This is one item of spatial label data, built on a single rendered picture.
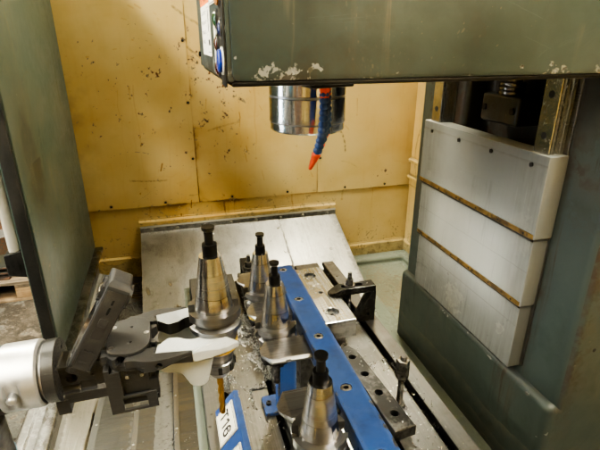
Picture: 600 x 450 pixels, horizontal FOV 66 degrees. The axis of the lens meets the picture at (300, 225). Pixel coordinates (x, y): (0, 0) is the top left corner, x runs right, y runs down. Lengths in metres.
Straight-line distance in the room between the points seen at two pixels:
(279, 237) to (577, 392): 1.30
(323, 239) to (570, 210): 1.25
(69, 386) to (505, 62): 0.74
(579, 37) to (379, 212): 1.59
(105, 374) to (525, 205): 0.86
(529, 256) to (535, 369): 0.28
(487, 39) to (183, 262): 1.50
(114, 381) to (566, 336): 0.89
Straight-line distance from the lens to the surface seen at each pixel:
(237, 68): 0.64
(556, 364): 1.18
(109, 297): 0.53
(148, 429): 1.30
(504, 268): 1.18
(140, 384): 0.59
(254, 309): 0.78
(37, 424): 1.32
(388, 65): 0.70
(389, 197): 2.33
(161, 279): 1.93
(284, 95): 0.94
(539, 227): 1.08
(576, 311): 1.10
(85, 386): 0.61
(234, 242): 2.04
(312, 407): 0.52
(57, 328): 1.48
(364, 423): 0.57
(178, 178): 2.03
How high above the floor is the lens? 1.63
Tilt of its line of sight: 22 degrees down
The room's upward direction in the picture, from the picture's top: straight up
